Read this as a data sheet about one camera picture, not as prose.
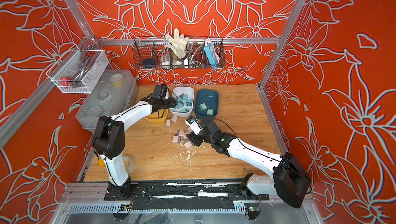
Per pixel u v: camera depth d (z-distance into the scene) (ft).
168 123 3.11
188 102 3.50
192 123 2.23
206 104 3.50
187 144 2.87
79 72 2.32
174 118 3.22
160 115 2.66
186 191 2.43
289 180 1.31
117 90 2.96
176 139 2.94
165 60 3.08
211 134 1.96
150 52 3.29
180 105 3.49
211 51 2.81
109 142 1.67
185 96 3.64
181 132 3.03
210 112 3.31
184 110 3.37
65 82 2.27
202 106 3.40
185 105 3.50
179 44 3.00
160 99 2.44
